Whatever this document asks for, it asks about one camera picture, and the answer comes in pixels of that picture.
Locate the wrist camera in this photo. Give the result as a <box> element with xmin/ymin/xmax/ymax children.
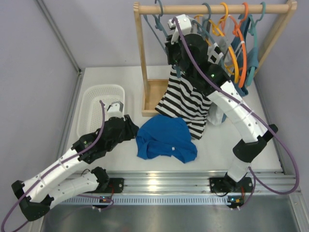
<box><xmin>168</xmin><ymin>14</ymin><xmax>192</xmax><ymax>44</ymax></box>
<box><xmin>107</xmin><ymin>101</ymin><xmax>124</xmax><ymax>118</ymax></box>

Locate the black white striped tank top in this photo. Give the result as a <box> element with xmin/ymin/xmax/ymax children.
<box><xmin>155</xmin><ymin>67</ymin><xmax>212</xmax><ymax>140</ymax></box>

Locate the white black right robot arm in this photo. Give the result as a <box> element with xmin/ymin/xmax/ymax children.
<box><xmin>165</xmin><ymin>34</ymin><xmax>278</xmax><ymax>192</ymax></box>

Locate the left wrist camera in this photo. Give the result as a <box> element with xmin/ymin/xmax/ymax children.
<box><xmin>107</xmin><ymin>101</ymin><xmax>124</xmax><ymax>118</ymax></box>

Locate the white slotted cable duct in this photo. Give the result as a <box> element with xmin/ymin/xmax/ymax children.
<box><xmin>61</xmin><ymin>195</ymin><xmax>245</xmax><ymax>205</ymax></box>

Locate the white perforated plastic basket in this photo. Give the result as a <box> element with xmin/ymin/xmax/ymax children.
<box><xmin>77</xmin><ymin>84</ymin><xmax>125</xmax><ymax>137</ymax></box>

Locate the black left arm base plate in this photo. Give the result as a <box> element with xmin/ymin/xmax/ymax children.
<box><xmin>105</xmin><ymin>178</ymin><xmax>124</xmax><ymax>194</ymax></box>

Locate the grey tank top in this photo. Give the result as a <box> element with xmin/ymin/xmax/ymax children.
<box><xmin>208</xmin><ymin>16</ymin><xmax>234</xmax><ymax>126</ymax></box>

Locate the wooden clothes rack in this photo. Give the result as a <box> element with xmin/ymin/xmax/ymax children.
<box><xmin>133</xmin><ymin>0</ymin><xmax>297</xmax><ymax>117</ymax></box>

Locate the teal blue tank top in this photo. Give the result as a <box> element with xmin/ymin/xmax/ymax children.
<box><xmin>231</xmin><ymin>14</ymin><xmax>259</xmax><ymax>97</ymax></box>

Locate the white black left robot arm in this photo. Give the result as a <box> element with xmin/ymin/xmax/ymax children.
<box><xmin>12</xmin><ymin>115</ymin><xmax>139</xmax><ymax>221</ymax></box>

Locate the orange hanger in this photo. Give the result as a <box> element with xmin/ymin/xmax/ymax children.
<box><xmin>220</xmin><ymin>2</ymin><xmax>248</xmax><ymax>88</ymax></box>

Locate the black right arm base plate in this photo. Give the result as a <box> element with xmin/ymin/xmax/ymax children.
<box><xmin>209</xmin><ymin>176</ymin><xmax>253</xmax><ymax>195</ymax></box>

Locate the aluminium mounting rail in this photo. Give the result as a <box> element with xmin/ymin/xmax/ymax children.
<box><xmin>107</xmin><ymin>171</ymin><xmax>296</xmax><ymax>195</ymax></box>

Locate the yellow hanger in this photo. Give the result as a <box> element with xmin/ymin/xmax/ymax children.
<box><xmin>202</xmin><ymin>2</ymin><xmax>239</xmax><ymax>83</ymax></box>

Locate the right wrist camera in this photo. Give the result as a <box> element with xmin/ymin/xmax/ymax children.
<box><xmin>168</xmin><ymin>14</ymin><xmax>192</xmax><ymax>44</ymax></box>

